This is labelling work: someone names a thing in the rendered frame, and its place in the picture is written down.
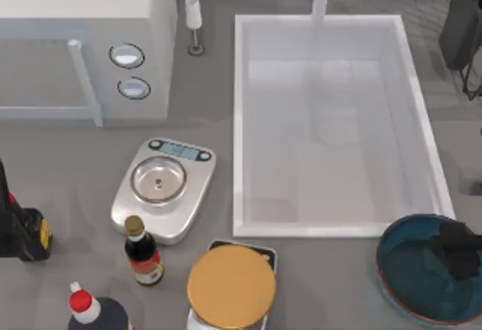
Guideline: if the dark blue bowl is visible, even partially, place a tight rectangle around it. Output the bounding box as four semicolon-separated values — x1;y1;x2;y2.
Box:
376;213;482;325

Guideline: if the white sink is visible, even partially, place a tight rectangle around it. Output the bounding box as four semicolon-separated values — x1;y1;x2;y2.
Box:
232;14;457;240

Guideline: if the silver kitchen scale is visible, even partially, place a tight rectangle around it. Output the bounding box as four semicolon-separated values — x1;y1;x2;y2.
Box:
109;138;218;247

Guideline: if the dark bottle with gold cap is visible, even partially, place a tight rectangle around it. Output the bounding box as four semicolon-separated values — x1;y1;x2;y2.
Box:
124;215;165;287

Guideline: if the white champagne glass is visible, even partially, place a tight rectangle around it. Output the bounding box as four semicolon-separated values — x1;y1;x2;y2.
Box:
184;0;206;57

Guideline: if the small round microwave knob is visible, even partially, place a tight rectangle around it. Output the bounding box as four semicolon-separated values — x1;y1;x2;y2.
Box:
117;76;152;101

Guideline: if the dark bottle with red cap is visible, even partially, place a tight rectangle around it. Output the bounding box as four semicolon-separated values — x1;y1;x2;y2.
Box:
67;280;132;330

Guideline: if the pale microwave oven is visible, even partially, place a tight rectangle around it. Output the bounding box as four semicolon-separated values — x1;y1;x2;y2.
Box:
0;0;178;130

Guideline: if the large round microwave knob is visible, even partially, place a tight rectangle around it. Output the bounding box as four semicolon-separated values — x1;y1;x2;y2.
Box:
108;42;146;69

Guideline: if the black jug with yellow label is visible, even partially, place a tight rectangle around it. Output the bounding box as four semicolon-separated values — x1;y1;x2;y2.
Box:
0;189;54;263

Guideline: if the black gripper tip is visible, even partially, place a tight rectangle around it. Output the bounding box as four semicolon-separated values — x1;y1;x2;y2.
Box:
0;159;10;194

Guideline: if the pale microwave door handle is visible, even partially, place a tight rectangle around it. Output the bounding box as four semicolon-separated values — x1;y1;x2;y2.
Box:
66;38;104;128

